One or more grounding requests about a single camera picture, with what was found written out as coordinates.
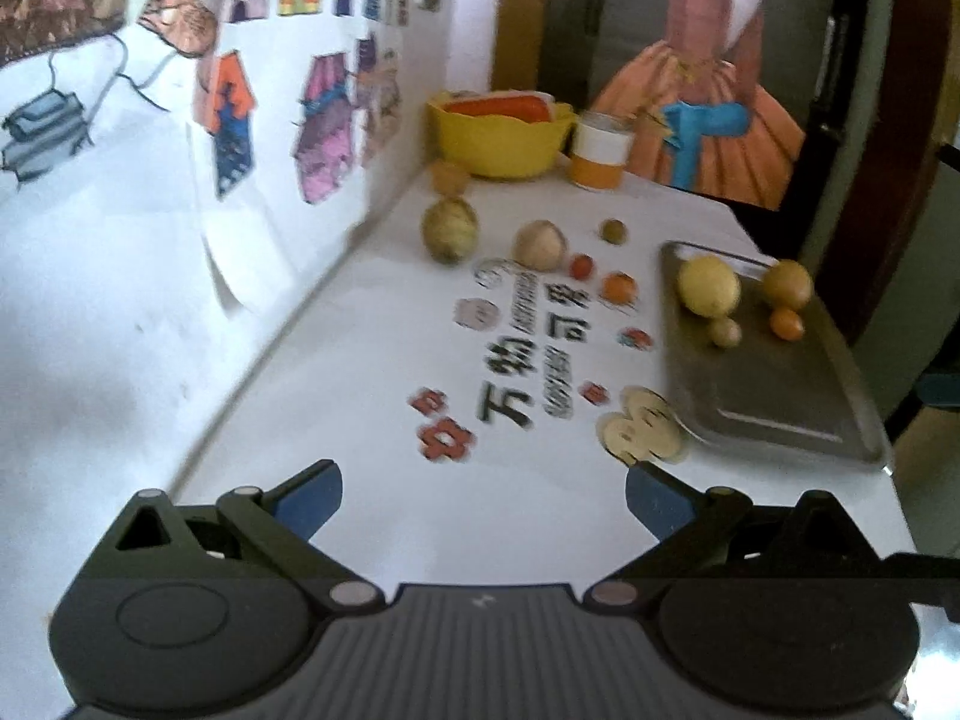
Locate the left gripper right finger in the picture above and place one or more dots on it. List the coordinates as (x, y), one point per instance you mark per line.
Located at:
(693, 529)

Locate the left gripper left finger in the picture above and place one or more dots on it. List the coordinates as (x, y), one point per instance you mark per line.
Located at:
(279, 524)

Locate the small tan kiwi fruit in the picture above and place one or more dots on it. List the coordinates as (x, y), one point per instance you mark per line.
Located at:
(725, 332)

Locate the small orange tangerine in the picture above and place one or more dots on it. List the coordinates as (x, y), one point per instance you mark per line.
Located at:
(787, 324)

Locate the large yellow lemon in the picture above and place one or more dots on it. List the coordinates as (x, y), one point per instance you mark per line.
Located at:
(708, 287)

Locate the brown round pear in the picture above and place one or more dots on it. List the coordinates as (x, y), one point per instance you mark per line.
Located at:
(787, 284)

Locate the small red tomato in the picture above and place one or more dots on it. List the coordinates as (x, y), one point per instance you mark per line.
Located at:
(582, 267)

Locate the small brown round fruit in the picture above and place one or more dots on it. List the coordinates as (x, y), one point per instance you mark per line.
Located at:
(614, 232)

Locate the metal tray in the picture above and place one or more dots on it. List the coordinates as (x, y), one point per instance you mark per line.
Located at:
(767, 397)

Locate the beige peach fruit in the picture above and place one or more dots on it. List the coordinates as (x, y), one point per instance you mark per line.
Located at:
(540, 246)

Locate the green oval mango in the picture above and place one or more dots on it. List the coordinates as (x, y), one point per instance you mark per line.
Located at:
(449, 230)

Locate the small orange fruit by bowl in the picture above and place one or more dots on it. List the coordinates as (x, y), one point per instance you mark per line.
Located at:
(449, 180)

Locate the white orange cup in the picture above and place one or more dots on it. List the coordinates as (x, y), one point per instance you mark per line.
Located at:
(601, 148)

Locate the woman in dress painting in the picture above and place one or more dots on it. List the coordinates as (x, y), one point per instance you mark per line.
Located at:
(703, 121)

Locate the yellow plastic bowl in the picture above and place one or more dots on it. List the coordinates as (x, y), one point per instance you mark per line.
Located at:
(499, 147)

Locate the orange sponge in bowl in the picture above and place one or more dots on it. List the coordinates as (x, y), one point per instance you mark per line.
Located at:
(524, 107)

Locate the colourful house drawings sheet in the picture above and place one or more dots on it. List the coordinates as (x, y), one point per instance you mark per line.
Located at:
(301, 101)

